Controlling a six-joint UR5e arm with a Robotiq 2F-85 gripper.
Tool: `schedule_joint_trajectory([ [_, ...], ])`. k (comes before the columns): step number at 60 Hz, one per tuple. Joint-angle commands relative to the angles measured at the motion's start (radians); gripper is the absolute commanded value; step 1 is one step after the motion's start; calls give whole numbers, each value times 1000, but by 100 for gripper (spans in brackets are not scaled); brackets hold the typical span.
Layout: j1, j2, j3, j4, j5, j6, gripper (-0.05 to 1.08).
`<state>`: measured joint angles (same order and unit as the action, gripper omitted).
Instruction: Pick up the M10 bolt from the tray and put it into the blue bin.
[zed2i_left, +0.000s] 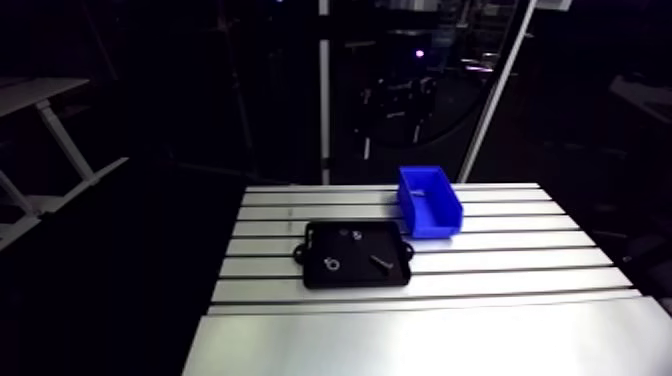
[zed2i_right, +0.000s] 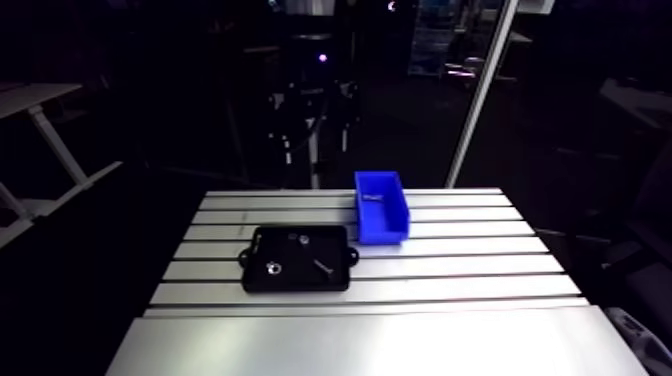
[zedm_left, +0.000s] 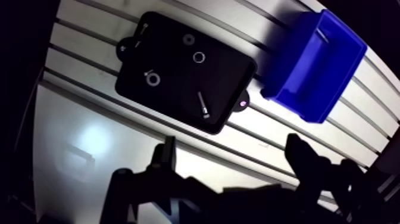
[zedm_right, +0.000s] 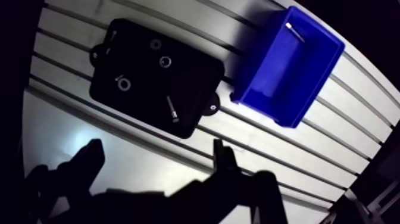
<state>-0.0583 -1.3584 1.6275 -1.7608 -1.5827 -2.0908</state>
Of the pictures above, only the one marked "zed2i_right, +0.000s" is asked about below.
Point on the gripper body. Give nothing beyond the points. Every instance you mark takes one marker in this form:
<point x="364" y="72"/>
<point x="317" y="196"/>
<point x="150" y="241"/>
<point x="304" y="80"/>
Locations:
<point x="311" y="68"/>

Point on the steel bolt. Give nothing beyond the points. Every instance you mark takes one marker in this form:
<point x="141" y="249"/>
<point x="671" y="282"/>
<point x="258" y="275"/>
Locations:
<point x="323" y="267"/>
<point x="373" y="197"/>

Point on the blue bin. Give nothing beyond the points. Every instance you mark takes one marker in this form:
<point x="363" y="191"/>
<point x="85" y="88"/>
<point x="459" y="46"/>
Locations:
<point x="380" y="220"/>

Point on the black tray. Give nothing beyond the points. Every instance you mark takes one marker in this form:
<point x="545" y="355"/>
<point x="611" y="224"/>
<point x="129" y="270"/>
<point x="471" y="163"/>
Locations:
<point x="294" y="281"/>

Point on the steel screw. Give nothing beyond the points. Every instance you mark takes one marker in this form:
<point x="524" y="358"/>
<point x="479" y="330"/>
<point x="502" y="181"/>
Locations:
<point x="304" y="240"/>

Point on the white desk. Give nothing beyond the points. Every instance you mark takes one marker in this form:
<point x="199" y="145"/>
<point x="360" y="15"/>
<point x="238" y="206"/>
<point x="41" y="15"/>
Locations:
<point x="31" y="94"/>

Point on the pale holed strip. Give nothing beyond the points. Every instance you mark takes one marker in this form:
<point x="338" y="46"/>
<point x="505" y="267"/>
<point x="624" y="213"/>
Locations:
<point x="638" y="330"/>

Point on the aluminium post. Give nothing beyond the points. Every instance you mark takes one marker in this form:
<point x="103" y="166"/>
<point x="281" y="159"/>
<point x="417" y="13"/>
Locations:
<point x="480" y="94"/>

